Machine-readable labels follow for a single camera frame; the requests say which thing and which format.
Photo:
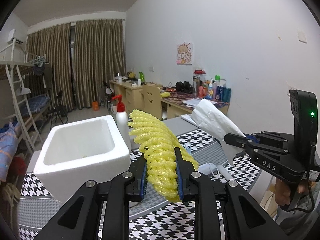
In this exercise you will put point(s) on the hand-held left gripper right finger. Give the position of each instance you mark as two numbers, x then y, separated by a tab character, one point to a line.
180	190

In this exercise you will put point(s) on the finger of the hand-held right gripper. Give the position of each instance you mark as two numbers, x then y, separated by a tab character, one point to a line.
237	141
272	137

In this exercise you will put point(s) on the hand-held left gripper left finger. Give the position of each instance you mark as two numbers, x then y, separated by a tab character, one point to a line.
143	185

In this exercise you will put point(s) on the white soft towel sheet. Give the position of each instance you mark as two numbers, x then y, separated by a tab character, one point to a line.
212	120

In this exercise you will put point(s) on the white face mask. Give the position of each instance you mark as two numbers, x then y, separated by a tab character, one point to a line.
206	168

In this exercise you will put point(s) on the yellow foam fruit net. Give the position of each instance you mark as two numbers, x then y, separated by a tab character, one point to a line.
160	155

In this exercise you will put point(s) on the white foam box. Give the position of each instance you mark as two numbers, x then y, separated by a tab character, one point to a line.
75	140

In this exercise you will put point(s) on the yellow soft item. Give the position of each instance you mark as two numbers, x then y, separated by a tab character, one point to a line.
165	95

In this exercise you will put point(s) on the person's right hand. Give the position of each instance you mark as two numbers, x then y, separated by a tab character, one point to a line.
281	192

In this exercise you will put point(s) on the white rolled cloth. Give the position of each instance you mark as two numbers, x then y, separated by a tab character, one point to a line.
225	172

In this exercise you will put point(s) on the houndstooth table cloth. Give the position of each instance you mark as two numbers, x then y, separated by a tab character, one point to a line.
162	220

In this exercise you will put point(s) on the group of toiletry bottles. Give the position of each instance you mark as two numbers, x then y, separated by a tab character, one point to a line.
215	90

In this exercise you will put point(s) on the white remote control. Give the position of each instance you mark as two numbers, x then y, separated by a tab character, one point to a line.
186	118

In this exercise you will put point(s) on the printed paper sheets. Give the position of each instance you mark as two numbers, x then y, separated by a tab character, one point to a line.
190	102

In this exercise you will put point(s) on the white bottle with red pump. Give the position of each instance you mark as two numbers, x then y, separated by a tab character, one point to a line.
122	125

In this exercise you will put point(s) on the wooden desk with patterned cover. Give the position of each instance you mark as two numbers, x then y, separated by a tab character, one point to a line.
175	107

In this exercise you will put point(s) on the person's grey clothing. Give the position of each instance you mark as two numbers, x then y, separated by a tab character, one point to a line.
300	220

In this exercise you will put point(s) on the wooden chair with smiley face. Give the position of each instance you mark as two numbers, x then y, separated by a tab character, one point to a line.
151	100

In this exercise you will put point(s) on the wooden desk with drawers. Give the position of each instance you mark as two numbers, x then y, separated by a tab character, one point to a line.
132	97

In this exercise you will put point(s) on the orange bottle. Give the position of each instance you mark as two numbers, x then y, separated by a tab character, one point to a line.
95	106

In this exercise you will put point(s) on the metal pot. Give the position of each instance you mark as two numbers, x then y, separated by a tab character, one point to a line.
119	78

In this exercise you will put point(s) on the black folding chair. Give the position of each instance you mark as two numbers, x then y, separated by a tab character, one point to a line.
58	111

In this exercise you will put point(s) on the brown curtain panel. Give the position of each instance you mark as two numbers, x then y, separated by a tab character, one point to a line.
55	67
100	62

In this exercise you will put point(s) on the beige cloth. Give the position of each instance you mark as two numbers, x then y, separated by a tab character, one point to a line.
10	191

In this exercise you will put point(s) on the white metal bunk bed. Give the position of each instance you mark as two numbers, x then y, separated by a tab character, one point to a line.
37	103
7	71

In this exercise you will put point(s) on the blue checked quilt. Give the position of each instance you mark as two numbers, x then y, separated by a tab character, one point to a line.
7	142

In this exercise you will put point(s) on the grey hanging pouch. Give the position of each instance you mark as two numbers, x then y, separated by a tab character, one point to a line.
23	91

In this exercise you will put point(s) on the dark hanging clothes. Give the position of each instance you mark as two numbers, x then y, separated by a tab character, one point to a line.
40	70

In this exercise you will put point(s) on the white air conditioner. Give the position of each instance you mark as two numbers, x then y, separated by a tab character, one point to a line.
12	35

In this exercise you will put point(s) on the white wall switch plate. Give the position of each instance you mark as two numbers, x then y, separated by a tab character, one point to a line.
302	36

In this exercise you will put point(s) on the pink cartoon wall poster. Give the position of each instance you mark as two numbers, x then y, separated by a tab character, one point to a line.
184	53

